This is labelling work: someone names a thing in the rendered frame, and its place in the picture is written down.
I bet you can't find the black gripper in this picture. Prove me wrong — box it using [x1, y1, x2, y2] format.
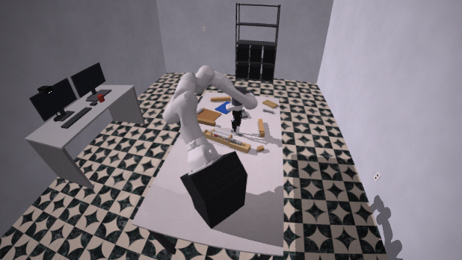
[231, 110, 242, 135]

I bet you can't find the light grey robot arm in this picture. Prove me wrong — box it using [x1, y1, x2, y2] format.
[163, 66, 258, 175]

